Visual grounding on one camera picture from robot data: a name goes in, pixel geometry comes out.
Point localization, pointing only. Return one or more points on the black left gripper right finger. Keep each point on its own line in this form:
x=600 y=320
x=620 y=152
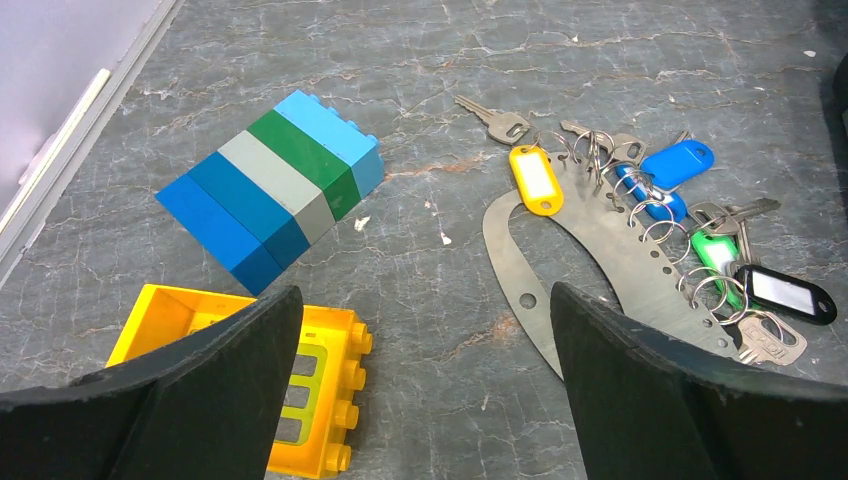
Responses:
x=648 y=406

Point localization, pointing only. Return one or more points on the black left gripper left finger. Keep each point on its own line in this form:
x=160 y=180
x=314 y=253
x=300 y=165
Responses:
x=206 y=406

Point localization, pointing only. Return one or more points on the green key tag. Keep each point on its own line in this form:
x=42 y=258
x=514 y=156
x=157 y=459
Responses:
x=716 y=254

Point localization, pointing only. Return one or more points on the black key tag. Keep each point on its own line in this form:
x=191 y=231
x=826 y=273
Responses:
x=789 y=294

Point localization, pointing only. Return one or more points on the blue key tag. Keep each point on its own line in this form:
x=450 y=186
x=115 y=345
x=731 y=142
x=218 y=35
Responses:
x=668 y=169

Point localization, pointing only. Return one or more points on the yellow key tag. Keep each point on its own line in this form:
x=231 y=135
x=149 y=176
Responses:
x=537 y=184

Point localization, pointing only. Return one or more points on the silver key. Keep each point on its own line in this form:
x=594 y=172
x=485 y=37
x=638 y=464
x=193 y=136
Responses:
x=505 y=127

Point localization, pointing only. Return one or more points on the yellow window brick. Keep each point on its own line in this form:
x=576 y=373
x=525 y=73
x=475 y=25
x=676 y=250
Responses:
x=318 y=409

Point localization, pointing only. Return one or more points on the blue grey green brick stack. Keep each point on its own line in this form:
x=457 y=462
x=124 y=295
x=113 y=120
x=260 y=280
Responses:
x=263 y=198

